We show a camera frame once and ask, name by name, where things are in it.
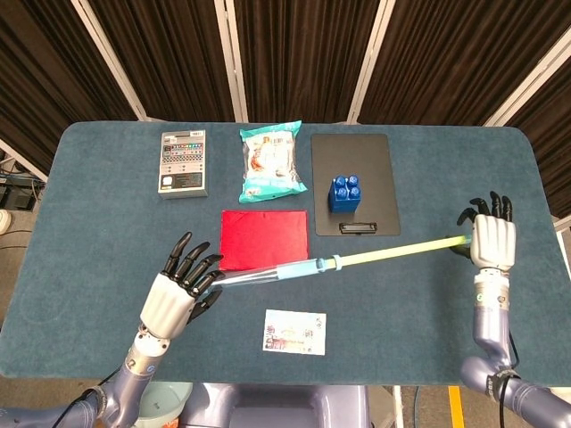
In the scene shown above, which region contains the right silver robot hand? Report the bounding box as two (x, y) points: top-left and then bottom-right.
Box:
(451, 191), (517, 272)

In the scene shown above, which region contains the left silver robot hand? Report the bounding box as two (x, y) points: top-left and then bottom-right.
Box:
(139, 231), (225, 341)

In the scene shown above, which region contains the green blue toy syringe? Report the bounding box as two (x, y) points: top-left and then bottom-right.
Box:
(276, 234), (475, 283)

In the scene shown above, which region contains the pale green plastic basin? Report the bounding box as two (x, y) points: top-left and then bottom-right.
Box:
(133, 382), (194, 428)

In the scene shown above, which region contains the red rectangular cloth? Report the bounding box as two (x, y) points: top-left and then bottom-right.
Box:
(218, 210), (310, 272)

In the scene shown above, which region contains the dark brown curtain panel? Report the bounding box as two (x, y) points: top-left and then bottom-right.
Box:
(0, 0), (137, 175)
(234, 0), (380, 124)
(506, 57), (571, 219)
(359, 0), (571, 126)
(88, 0), (236, 122)

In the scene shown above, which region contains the printed picture postcard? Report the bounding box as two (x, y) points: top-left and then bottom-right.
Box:
(261, 309), (327, 357)

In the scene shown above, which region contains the grey printed carton box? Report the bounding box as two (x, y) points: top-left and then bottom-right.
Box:
(156, 129), (210, 200)

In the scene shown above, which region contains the purple robot torso base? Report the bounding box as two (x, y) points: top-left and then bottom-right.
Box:
(182, 382), (371, 428)

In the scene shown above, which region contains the blue toy building block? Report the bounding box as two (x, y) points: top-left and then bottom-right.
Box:
(327, 174), (362, 214)

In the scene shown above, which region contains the black clipboard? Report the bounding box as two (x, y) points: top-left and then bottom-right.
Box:
(310, 133), (401, 237)

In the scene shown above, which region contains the teal snack bag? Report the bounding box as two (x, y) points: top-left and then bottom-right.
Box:
(237, 119), (309, 205)

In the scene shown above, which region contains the black electronics box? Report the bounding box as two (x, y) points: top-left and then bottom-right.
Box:
(0, 185), (37, 210)

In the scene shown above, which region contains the white table leg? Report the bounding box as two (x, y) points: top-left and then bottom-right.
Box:
(391, 385), (406, 428)

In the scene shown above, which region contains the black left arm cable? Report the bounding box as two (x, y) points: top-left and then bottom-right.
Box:
(57, 369), (127, 418)

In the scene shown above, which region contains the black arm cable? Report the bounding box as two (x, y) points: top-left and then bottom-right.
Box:
(497, 329), (523, 428)
(57, 369), (127, 418)

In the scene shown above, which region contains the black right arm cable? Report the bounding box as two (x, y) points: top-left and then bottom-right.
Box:
(497, 329), (523, 428)

